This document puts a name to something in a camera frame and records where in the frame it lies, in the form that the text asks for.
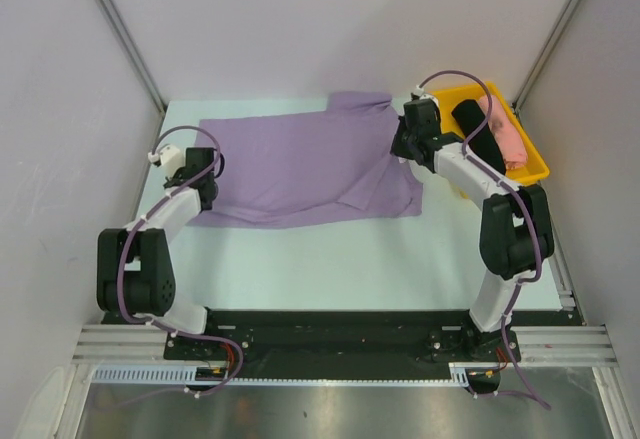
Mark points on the aluminium frame rail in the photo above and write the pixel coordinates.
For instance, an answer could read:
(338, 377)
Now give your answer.
(119, 344)

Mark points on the left aluminium corner post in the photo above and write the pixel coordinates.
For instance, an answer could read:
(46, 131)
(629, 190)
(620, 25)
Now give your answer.
(125, 39)

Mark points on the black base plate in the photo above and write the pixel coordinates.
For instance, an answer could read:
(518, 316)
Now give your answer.
(373, 344)

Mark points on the aluminium corner post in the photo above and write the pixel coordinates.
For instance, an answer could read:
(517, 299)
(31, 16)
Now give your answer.
(125, 39)
(558, 30)

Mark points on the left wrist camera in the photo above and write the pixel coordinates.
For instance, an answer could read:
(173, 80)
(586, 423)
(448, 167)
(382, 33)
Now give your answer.
(167, 156)

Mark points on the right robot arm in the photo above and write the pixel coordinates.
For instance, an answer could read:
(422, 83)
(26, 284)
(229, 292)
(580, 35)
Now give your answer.
(515, 231)

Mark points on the rolled black t shirt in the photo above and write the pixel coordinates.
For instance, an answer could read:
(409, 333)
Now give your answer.
(468, 116)

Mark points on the rolled pink t shirt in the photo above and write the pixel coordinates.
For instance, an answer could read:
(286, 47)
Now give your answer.
(504, 132)

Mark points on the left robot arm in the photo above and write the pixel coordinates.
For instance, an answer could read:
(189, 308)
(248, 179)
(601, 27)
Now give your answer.
(135, 275)

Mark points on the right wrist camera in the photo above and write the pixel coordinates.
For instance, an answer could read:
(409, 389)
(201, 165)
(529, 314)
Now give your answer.
(420, 94)

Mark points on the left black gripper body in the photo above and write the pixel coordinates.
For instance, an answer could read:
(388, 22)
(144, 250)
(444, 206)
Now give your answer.
(176, 176)

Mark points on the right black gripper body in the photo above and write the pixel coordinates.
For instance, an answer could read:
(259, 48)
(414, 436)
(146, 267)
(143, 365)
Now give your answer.
(403, 140)

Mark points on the yellow plastic tray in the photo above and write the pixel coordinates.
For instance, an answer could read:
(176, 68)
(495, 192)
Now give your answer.
(535, 168)

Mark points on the white slotted cable duct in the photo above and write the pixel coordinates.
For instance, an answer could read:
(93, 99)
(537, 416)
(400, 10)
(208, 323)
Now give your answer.
(204, 376)

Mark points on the purple t shirt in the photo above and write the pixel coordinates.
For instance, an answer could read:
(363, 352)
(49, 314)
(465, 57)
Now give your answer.
(314, 168)

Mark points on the right aluminium corner post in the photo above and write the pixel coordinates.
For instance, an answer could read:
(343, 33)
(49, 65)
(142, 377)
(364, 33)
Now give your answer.
(558, 30)

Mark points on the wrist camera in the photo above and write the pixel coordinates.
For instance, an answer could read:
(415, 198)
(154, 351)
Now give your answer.
(167, 156)
(420, 94)

